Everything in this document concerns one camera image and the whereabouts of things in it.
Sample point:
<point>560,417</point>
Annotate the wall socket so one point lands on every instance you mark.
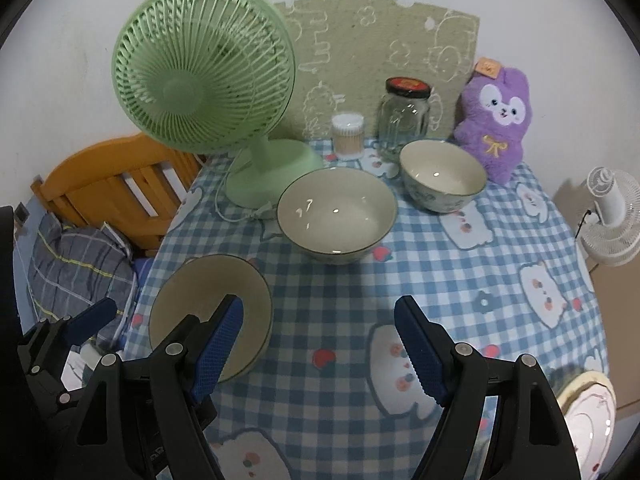
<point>20,212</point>

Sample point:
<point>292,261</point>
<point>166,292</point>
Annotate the cotton swab container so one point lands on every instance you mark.
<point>347,140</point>

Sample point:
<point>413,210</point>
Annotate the glass jar red lid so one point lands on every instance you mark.
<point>402,120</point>

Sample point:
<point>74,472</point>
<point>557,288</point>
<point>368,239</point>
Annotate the blue checked tablecloth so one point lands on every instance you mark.
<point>340,310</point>

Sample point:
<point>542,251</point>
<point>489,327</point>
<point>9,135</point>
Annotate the green desk fan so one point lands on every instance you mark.
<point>200,90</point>

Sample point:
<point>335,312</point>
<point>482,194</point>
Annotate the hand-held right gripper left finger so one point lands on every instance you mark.
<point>220,345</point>

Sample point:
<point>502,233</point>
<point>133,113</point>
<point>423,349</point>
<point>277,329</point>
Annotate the yellow floral plate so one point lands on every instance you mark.
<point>582,376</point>

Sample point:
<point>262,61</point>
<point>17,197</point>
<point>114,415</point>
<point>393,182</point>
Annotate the purple plush bunny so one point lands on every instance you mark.
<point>492,150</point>

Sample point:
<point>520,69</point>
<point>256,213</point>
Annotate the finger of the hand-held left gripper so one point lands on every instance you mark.
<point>50,385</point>
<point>90,317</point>

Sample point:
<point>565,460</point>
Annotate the grey plaid cloth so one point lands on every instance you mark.
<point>75,260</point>

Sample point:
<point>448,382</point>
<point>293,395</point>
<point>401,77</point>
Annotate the olive green plate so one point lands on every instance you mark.
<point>190,300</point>

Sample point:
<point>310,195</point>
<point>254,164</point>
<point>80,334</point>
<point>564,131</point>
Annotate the green woven wall mat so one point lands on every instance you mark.
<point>350,45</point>

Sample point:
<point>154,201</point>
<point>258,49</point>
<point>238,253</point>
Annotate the large grey-green bowl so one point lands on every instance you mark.
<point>335,215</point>

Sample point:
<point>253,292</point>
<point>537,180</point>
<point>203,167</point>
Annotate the white standing fan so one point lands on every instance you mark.
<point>615,240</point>

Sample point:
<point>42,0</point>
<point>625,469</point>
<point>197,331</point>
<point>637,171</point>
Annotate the orange wooden chair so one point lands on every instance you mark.
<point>100,180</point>

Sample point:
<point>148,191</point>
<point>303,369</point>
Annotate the white scalloped plate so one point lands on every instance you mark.
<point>592,420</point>

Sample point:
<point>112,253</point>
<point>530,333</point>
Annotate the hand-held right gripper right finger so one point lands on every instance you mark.
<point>420,355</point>

